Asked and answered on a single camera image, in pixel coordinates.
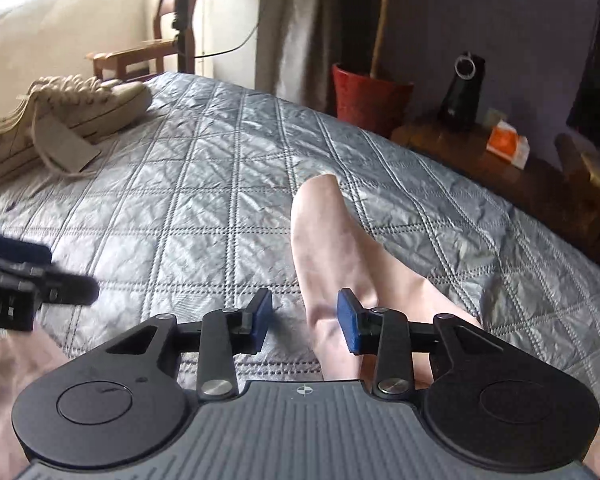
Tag orange tissue pack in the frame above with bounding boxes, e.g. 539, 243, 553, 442
486, 120, 531, 168

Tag black cylindrical speaker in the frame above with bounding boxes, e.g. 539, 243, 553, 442
437, 51, 487, 133

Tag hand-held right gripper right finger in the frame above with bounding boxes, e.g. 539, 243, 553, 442
335, 287, 507, 403

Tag potted green tree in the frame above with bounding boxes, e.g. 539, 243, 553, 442
369, 0, 481, 79

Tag red plant pot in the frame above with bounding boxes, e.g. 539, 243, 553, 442
330, 62, 414, 139

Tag beige canvas sneaker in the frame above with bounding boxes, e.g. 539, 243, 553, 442
0, 105, 61, 184
25, 75, 153, 178

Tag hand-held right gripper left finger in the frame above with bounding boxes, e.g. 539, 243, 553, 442
101, 287, 274, 403

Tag pink pants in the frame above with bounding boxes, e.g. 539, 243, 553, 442
0, 172, 600, 480

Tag silver quilted blanket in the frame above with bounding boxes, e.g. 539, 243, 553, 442
0, 71, 600, 480

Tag grey curtain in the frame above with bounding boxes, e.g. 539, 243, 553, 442
255, 0, 381, 113

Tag wooden chair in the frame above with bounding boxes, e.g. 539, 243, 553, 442
85, 0, 207, 82

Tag black standing fan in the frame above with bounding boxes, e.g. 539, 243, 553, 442
172, 0, 241, 75

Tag dark wooden low cabinet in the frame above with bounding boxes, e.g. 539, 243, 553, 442
390, 115, 600, 283

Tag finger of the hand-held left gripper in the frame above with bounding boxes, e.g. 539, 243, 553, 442
27, 264, 101, 307
0, 230, 52, 267

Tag paper hang tag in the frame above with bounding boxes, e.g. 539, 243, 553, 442
32, 115, 102, 172

